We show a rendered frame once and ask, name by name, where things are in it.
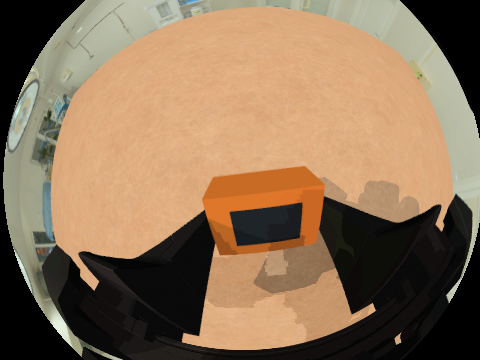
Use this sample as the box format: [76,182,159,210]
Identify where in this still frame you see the orange block with dark square face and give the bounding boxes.
[203,167,325,256]

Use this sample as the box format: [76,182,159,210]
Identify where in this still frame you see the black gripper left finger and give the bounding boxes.
[79,209,215,336]

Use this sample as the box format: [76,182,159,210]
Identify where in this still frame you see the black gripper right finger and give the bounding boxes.
[319,196,441,315]

